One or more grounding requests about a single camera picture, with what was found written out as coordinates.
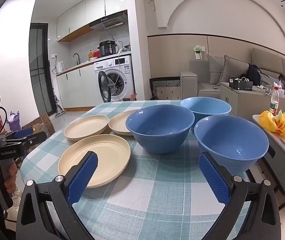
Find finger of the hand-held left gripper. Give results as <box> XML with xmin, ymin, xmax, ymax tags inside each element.
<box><xmin>0</xmin><ymin>131</ymin><xmax>47</xmax><ymax>147</ymax></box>
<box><xmin>6</xmin><ymin>127</ymin><xmax>34</xmax><ymax>140</ymax></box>

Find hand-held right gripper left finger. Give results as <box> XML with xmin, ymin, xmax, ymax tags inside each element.
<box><xmin>16</xmin><ymin>151</ymin><xmax>99</xmax><ymax>240</ymax></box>

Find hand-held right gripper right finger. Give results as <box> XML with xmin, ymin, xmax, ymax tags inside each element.
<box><xmin>199</xmin><ymin>152</ymin><xmax>282</xmax><ymax>240</ymax></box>

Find cream plate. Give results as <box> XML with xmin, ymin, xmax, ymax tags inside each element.
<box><xmin>58</xmin><ymin>134</ymin><xmax>131</xmax><ymax>189</ymax></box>
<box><xmin>108</xmin><ymin>109</ymin><xmax>143</xmax><ymax>136</ymax></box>
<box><xmin>64</xmin><ymin>115</ymin><xmax>110</xmax><ymax>141</ymax></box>

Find blue bowl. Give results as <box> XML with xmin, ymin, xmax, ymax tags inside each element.
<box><xmin>180</xmin><ymin>97</ymin><xmax>232</xmax><ymax>128</ymax></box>
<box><xmin>194</xmin><ymin>115</ymin><xmax>269</xmax><ymax>175</ymax></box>
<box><xmin>125</xmin><ymin>104</ymin><xmax>195</xmax><ymax>154</ymax></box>

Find purple bag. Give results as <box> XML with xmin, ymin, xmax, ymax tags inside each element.
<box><xmin>7</xmin><ymin>111</ymin><xmax>21</xmax><ymax>132</ymax></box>

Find patterned cardboard box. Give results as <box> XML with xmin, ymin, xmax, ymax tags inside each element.
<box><xmin>21</xmin><ymin>113</ymin><xmax>55</xmax><ymax>137</ymax></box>

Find floor mop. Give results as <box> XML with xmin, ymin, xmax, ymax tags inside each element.
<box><xmin>53</xmin><ymin>90</ymin><xmax>66</xmax><ymax>118</ymax></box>

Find teal checkered tablecloth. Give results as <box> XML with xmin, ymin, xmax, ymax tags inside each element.
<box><xmin>20</xmin><ymin>100</ymin><xmax>258</xmax><ymax>240</ymax></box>

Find white kitchen counter cabinets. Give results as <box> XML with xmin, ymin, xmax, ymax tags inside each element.
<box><xmin>56</xmin><ymin>62</ymin><xmax>100</xmax><ymax>110</ymax></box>

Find black framed glass door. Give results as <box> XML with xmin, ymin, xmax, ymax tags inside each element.
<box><xmin>29</xmin><ymin>23</ymin><xmax>55</xmax><ymax>117</ymax></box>

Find grey coffee table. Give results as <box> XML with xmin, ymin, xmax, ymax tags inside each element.
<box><xmin>245</xmin><ymin>115</ymin><xmax>285</xmax><ymax>198</ymax></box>

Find yellow plastic bag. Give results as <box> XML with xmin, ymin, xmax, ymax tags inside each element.
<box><xmin>259</xmin><ymin>110</ymin><xmax>285</xmax><ymax>138</ymax></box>

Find beige side cabinet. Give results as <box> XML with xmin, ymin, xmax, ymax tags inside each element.
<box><xmin>220</xmin><ymin>82</ymin><xmax>285</xmax><ymax>120</ymax></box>

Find grey sofa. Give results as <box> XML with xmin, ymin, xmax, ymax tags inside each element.
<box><xmin>180</xmin><ymin>47</ymin><xmax>285</xmax><ymax>100</ymax></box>

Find plastic bottle with red cap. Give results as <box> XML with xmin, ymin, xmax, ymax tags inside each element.
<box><xmin>270</xmin><ymin>86</ymin><xmax>279</xmax><ymax>117</ymax></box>

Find black boxes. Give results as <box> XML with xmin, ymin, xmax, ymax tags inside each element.
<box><xmin>229</xmin><ymin>78</ymin><xmax>253</xmax><ymax>91</ymax></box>

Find black white patterned floor cushion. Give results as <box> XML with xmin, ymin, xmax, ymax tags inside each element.
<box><xmin>150</xmin><ymin>78</ymin><xmax>182</xmax><ymax>100</ymax></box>

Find grey cushion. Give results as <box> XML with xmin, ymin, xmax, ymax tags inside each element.
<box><xmin>207</xmin><ymin>54</ymin><xmax>225</xmax><ymax>85</ymax></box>
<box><xmin>216</xmin><ymin>55</ymin><xmax>250</xmax><ymax>85</ymax></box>

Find white washing machine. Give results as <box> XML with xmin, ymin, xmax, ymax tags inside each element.
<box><xmin>94</xmin><ymin>55</ymin><xmax>135</xmax><ymax>103</ymax></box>

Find black pressure cooker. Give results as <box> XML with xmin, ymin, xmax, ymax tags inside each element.
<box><xmin>98</xmin><ymin>41</ymin><xmax>117</xmax><ymax>57</ymax></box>

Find black backpack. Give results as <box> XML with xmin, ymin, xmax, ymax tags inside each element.
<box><xmin>248</xmin><ymin>64</ymin><xmax>262</xmax><ymax>85</ymax></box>

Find green tissue packet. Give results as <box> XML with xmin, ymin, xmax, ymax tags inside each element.
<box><xmin>193</xmin><ymin>45</ymin><xmax>203</xmax><ymax>60</ymax></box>

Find range hood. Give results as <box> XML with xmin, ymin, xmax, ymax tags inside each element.
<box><xmin>89</xmin><ymin>12</ymin><xmax>128</xmax><ymax>30</ymax></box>

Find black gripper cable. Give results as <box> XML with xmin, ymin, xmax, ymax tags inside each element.
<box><xmin>0</xmin><ymin>106</ymin><xmax>8</xmax><ymax>130</ymax></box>

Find white wall cabinets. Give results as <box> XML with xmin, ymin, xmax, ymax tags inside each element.
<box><xmin>57</xmin><ymin>0</ymin><xmax>127</xmax><ymax>42</ymax></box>

